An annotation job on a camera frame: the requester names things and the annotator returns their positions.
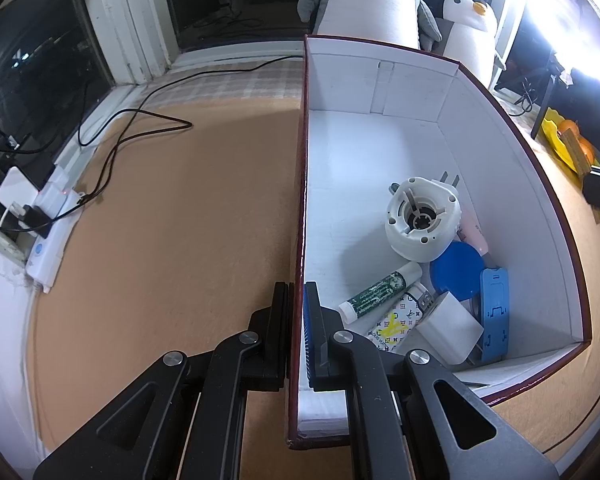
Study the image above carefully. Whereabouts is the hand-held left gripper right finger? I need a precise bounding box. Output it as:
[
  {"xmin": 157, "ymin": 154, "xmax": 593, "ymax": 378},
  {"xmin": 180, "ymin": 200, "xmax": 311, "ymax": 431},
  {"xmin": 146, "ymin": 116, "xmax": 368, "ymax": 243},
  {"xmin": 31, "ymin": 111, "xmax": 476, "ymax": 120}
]
[{"xmin": 304, "ymin": 281, "xmax": 561, "ymax": 480}]

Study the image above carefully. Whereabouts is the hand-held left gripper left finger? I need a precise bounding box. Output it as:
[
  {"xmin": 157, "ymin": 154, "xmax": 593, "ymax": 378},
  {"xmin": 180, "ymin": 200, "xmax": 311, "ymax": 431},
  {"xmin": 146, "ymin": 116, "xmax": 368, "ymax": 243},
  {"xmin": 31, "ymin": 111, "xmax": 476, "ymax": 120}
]
[{"xmin": 32, "ymin": 281, "xmax": 295, "ymax": 480}]

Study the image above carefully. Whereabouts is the green white marker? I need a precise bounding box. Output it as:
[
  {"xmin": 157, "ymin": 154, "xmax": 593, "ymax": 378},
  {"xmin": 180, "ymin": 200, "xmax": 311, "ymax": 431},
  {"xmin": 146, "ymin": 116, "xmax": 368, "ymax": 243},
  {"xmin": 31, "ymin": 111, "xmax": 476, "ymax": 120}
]
[{"xmin": 338, "ymin": 261, "xmax": 423, "ymax": 325}]

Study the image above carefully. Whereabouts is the white patterned lighter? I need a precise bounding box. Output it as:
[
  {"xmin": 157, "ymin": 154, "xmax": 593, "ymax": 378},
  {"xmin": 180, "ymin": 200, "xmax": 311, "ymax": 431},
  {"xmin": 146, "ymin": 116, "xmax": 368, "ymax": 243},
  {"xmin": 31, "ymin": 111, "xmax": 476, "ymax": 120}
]
[{"xmin": 365, "ymin": 282, "xmax": 433, "ymax": 353}]

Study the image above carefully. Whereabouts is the white square wall charger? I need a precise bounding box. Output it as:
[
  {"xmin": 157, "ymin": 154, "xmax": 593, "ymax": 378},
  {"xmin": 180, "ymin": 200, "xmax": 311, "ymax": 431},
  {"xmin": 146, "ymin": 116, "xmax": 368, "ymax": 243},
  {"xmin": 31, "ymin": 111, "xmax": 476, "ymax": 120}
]
[{"xmin": 395, "ymin": 292, "xmax": 485, "ymax": 366}]

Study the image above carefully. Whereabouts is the small pink white bottle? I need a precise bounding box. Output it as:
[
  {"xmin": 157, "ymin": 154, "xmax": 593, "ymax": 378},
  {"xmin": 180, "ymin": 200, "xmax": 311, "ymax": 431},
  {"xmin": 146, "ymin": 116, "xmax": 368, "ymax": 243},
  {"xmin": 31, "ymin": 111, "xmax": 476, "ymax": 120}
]
[{"xmin": 455, "ymin": 210, "xmax": 490, "ymax": 257}]

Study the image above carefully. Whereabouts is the blue round lid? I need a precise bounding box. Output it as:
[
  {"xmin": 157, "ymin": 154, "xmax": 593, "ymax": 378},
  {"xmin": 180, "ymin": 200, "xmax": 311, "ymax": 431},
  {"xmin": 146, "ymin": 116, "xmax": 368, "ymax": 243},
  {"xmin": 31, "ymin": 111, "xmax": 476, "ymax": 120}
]
[{"xmin": 429, "ymin": 241, "xmax": 485, "ymax": 302}]

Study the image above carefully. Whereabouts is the white round plug-in device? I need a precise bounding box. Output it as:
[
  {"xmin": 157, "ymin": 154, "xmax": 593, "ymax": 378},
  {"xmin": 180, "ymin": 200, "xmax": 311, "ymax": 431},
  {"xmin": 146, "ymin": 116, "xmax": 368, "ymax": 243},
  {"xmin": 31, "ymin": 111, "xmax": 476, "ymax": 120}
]
[{"xmin": 384, "ymin": 170, "xmax": 463, "ymax": 263}]

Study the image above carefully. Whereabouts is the blue plastic phone stand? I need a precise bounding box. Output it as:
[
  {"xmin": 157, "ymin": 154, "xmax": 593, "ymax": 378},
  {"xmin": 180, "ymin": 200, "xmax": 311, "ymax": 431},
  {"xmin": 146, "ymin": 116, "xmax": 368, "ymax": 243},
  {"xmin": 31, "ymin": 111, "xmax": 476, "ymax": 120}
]
[{"xmin": 477, "ymin": 266, "xmax": 511, "ymax": 363}]

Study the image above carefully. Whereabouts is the dark red cardboard box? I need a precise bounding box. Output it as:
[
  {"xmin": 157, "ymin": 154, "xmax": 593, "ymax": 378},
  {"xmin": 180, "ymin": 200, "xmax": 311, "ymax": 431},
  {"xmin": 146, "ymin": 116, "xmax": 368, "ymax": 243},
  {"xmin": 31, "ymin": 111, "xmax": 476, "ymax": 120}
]
[{"xmin": 286, "ymin": 34, "xmax": 593, "ymax": 451}]

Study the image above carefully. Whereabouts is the yellow leaf-shaped bowl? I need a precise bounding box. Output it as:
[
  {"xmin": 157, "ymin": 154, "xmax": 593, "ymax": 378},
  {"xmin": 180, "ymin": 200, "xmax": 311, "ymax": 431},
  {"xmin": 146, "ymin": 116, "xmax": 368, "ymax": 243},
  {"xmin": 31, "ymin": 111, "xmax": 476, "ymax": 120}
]
[{"xmin": 540, "ymin": 107, "xmax": 600, "ymax": 176}]

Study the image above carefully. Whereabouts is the black tripod stand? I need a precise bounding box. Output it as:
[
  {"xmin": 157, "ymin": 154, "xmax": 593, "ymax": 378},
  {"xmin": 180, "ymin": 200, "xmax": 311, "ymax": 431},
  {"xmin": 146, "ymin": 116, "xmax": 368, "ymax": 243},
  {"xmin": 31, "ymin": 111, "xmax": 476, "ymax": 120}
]
[{"xmin": 530, "ymin": 67, "xmax": 576, "ymax": 141}]

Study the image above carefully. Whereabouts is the small penguin plush toy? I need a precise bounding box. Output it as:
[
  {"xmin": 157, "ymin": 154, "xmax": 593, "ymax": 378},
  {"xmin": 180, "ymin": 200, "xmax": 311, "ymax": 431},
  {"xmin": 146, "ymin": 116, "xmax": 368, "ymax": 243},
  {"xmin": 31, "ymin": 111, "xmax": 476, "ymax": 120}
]
[{"xmin": 441, "ymin": 0, "xmax": 498, "ymax": 86}]

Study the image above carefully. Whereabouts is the white power strip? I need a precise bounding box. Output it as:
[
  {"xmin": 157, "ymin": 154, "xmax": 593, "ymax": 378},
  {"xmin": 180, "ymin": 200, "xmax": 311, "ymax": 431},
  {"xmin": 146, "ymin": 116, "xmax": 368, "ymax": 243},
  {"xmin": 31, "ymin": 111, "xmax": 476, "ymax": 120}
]
[{"xmin": 26, "ymin": 187, "xmax": 88, "ymax": 295}]

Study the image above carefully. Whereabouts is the small white power adapter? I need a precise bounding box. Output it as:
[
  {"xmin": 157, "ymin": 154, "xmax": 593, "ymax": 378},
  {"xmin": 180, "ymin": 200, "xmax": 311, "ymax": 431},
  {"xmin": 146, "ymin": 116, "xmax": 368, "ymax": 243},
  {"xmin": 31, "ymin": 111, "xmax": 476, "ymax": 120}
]
[{"xmin": 34, "ymin": 169, "xmax": 71, "ymax": 211}]

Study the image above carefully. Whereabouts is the black plug adapter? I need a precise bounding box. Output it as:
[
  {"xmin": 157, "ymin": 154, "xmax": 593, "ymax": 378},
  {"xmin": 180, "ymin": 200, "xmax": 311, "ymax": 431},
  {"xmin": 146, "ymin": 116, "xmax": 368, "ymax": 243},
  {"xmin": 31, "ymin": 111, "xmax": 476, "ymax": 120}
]
[{"xmin": 17, "ymin": 202, "xmax": 56, "ymax": 241}]

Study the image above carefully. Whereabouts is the large penguin plush toy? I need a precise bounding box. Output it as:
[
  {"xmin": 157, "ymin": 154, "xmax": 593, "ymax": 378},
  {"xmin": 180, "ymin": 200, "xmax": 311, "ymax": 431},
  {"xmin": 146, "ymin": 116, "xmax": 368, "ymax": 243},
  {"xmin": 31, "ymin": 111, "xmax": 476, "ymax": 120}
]
[{"xmin": 297, "ymin": 0, "xmax": 443, "ymax": 51}]

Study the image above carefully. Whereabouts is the large white power adapter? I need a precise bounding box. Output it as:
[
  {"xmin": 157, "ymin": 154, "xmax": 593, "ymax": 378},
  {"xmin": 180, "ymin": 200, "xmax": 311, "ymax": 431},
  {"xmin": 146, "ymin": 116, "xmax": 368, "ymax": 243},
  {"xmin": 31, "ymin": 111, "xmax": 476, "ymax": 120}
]
[{"xmin": 0, "ymin": 166, "xmax": 38, "ymax": 206}]

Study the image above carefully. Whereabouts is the white ring light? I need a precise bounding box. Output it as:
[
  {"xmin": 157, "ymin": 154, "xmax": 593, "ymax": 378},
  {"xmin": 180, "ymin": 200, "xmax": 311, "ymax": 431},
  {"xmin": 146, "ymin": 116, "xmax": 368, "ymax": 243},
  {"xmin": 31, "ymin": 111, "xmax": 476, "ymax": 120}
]
[{"xmin": 522, "ymin": 0, "xmax": 600, "ymax": 83}]

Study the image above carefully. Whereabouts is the long black power cable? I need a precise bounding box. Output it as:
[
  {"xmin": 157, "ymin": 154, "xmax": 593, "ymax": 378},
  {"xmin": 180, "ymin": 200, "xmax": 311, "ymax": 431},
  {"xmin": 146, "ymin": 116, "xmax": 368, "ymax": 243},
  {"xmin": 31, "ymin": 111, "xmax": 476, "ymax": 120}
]
[{"xmin": 77, "ymin": 55, "xmax": 306, "ymax": 201}]

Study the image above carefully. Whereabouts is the white window frame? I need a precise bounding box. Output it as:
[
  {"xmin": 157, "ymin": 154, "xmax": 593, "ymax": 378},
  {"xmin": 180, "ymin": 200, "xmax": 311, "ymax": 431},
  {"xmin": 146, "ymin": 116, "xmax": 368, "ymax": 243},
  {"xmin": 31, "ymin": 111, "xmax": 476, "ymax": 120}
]
[{"xmin": 0, "ymin": 0, "xmax": 526, "ymax": 111}]

